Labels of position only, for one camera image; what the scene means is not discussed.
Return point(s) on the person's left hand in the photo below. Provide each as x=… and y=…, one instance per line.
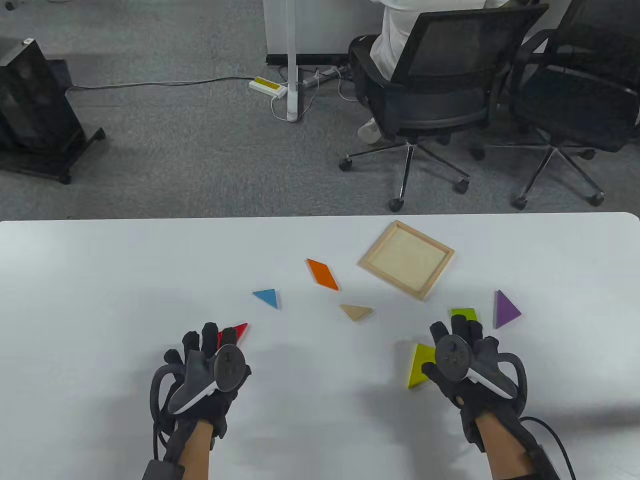
x=192, y=342

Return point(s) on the person's right hand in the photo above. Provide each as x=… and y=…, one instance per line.
x=462, y=325

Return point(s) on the green square tangram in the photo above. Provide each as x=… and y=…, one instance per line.
x=465, y=314

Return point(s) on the purple triangle tangram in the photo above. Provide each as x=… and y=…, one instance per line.
x=505, y=311

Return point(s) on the red triangle tangram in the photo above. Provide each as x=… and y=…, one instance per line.
x=240, y=331

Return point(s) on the yellow triangle tangram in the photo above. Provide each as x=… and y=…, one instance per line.
x=417, y=370

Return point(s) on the wooden square tray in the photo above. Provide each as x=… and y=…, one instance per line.
x=405, y=260

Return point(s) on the blue triangle tangram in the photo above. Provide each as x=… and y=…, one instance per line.
x=269, y=297

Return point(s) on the natural wood triangle tangram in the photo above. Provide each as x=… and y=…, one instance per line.
x=356, y=311

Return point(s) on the orange parallelogram tangram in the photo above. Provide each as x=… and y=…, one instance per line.
x=322, y=274

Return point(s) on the person's right forearm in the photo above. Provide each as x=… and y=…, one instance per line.
x=505, y=450

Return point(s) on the grey right hand controller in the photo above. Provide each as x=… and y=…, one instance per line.
x=452, y=357

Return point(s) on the grey hand controller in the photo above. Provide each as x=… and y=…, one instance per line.
x=452, y=357
x=227, y=370

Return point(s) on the grey left hand controller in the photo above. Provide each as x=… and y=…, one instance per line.
x=227, y=370

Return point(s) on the black left wrist sensor box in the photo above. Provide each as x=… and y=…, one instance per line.
x=162, y=471

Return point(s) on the black wrist sensor box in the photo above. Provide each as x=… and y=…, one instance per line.
x=542, y=465
x=162, y=471

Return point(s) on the black right wrist sensor box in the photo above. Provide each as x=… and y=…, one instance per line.
x=542, y=465

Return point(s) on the black mesh office chair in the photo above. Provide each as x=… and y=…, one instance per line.
x=450, y=105
x=575, y=110

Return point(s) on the black wheeled cart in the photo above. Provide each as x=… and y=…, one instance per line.
x=50, y=167

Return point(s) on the white and yellow power strip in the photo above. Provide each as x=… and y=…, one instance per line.
x=267, y=86

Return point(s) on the grey power strip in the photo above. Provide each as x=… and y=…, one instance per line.
x=322, y=76

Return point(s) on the black computer tower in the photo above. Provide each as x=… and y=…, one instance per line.
x=30, y=100

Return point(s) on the black desk crossbar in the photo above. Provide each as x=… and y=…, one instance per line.
x=320, y=59

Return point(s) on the white desk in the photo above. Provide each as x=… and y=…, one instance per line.
x=325, y=25

